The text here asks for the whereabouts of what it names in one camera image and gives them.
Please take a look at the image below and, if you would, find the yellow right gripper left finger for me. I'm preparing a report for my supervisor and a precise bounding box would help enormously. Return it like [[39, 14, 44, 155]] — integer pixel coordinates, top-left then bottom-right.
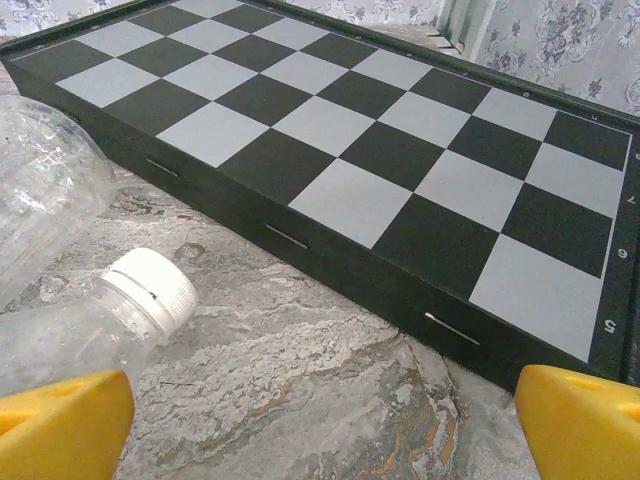
[[0, 369, 136, 480]]

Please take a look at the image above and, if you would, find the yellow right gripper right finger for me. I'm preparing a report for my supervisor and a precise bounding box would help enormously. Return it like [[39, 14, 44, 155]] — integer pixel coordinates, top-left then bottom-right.
[[514, 364, 640, 480]]

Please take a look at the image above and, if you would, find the clear bottle wide white cap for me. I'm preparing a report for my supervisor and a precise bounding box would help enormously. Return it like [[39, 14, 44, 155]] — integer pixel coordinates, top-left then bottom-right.
[[0, 248, 200, 401]]

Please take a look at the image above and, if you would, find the clear crumpled plastic bottle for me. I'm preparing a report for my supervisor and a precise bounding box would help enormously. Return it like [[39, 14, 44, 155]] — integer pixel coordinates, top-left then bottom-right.
[[0, 94, 117, 306]]

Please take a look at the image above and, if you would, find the black white chessboard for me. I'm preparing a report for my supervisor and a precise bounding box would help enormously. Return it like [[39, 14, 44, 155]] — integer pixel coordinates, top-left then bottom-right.
[[0, 0, 640, 396]]

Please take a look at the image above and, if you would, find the aluminium frame post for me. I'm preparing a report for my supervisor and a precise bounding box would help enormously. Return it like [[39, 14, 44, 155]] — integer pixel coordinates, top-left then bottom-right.
[[429, 0, 496, 64]]

